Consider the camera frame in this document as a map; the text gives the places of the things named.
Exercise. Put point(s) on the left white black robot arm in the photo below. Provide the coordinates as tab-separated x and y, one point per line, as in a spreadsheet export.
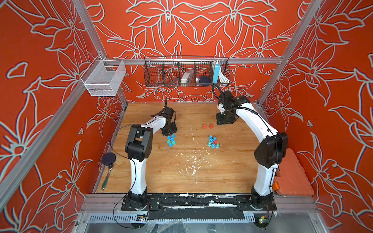
139	147

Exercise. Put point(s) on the dark blue round brush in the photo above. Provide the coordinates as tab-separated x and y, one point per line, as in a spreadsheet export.
108	160

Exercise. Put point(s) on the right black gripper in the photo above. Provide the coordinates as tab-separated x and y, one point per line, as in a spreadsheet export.
219	120

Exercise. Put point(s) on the silver pouch in basket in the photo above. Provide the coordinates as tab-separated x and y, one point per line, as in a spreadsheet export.
186	79

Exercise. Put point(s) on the light blue box in basket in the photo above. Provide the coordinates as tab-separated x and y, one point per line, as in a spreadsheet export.
216	71

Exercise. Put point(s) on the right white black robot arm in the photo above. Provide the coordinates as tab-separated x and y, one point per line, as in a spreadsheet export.
272	143

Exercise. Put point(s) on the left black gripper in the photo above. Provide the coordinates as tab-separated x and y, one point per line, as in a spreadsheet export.
174	129

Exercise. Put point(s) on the dark blue ball in basket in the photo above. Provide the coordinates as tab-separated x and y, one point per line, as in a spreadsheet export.
204	81

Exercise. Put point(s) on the black wire wall basket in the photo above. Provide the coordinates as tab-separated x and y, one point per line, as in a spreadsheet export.
167	71

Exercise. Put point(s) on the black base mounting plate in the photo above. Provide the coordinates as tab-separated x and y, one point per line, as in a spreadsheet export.
163	206

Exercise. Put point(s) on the orange plastic tool case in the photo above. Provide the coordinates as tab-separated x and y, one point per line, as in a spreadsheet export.
291	179

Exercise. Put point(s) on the clear plastic wall bin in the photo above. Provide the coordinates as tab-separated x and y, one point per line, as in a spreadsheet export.
104	79

